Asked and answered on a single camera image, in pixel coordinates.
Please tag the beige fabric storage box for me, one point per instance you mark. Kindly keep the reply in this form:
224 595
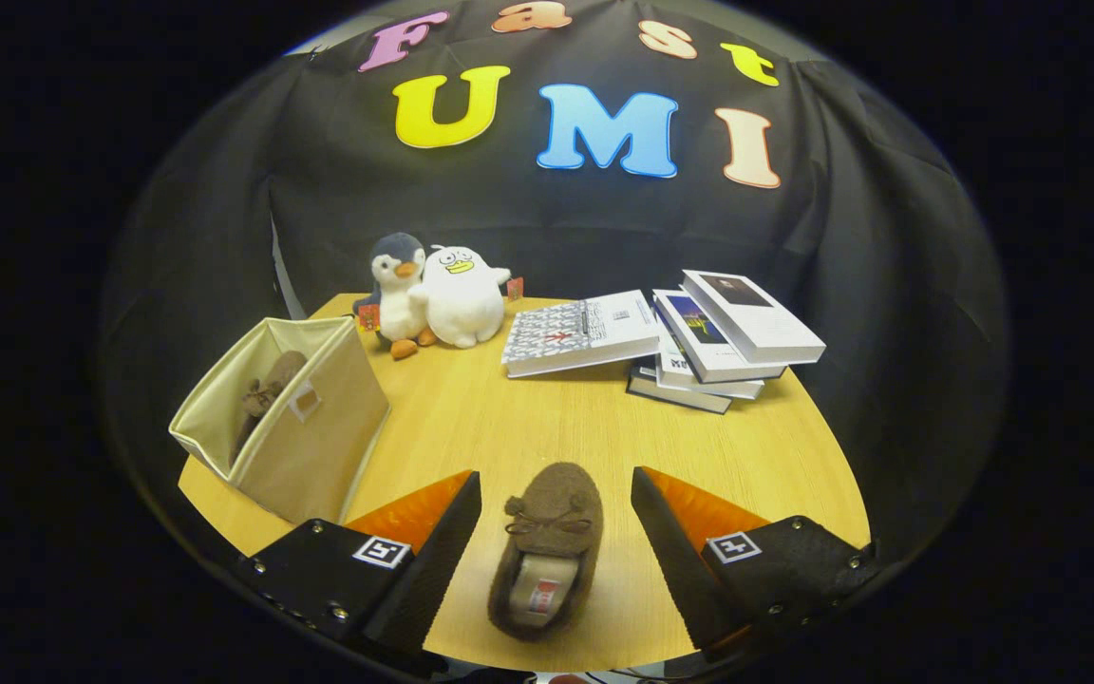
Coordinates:
319 446

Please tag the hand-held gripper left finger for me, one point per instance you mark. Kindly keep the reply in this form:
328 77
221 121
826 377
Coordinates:
433 570

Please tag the white book with dark picture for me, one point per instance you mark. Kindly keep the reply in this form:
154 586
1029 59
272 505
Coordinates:
756 313

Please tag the grey white penguin plush toy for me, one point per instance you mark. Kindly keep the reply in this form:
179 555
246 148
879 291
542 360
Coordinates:
400 304

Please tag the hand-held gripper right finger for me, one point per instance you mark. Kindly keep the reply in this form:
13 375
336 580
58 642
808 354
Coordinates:
680 570

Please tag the thin white book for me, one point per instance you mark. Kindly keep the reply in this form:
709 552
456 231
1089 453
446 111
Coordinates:
689 378

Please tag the brown fuzzy slipper shoe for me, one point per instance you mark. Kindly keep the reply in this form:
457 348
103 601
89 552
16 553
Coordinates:
556 494
276 380

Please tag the dark grey book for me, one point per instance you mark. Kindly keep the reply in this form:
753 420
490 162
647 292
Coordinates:
680 394

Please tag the white duck plush toy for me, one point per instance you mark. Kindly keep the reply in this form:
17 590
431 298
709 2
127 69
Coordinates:
462 304

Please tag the book with patterned cover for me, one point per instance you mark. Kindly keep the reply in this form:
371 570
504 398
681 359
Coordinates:
566 332

